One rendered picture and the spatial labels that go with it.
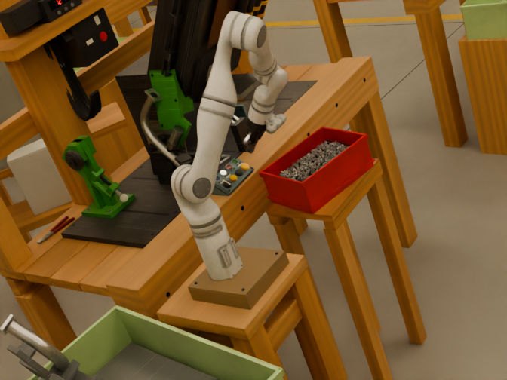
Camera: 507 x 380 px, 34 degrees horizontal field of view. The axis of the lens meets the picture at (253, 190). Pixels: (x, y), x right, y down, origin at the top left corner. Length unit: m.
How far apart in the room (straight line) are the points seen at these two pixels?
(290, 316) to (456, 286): 1.25
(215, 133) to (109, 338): 0.62
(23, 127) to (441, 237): 1.88
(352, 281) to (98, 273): 0.82
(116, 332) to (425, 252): 1.80
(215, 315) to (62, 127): 1.02
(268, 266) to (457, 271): 1.43
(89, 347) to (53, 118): 0.98
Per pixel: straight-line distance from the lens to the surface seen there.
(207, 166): 2.14
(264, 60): 2.28
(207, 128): 2.13
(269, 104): 2.51
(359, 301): 2.78
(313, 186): 2.59
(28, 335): 1.94
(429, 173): 4.25
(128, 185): 3.02
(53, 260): 2.80
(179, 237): 2.56
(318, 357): 2.50
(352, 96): 3.26
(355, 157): 2.70
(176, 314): 2.32
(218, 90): 2.14
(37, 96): 2.89
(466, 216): 3.86
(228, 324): 2.19
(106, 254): 2.69
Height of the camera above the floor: 2.12
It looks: 27 degrees down
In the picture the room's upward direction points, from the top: 20 degrees counter-clockwise
